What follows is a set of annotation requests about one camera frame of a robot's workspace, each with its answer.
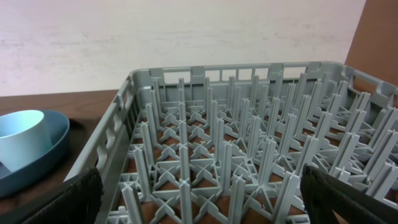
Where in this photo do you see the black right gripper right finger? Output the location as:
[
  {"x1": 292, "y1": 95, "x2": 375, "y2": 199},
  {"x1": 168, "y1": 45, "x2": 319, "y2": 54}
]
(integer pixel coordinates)
[{"x1": 300, "y1": 164, "x2": 397, "y2": 223}]

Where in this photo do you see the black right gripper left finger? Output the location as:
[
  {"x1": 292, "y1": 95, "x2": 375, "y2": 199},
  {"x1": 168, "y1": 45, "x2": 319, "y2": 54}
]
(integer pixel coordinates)
[{"x1": 0, "y1": 167, "x2": 104, "y2": 224}]

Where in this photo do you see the grey dishwasher rack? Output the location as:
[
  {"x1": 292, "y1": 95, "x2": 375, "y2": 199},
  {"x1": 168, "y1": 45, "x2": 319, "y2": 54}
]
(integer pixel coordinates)
[{"x1": 68, "y1": 62, "x2": 397, "y2": 223}]

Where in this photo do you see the dark blue plate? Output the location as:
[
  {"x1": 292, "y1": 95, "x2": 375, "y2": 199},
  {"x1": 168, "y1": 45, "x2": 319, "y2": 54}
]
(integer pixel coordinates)
[{"x1": 1, "y1": 110, "x2": 70, "y2": 198}]

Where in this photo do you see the light blue cup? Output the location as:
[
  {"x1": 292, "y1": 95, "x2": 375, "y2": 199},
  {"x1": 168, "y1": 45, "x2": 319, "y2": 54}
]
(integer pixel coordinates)
[{"x1": 1, "y1": 110, "x2": 53, "y2": 172}]

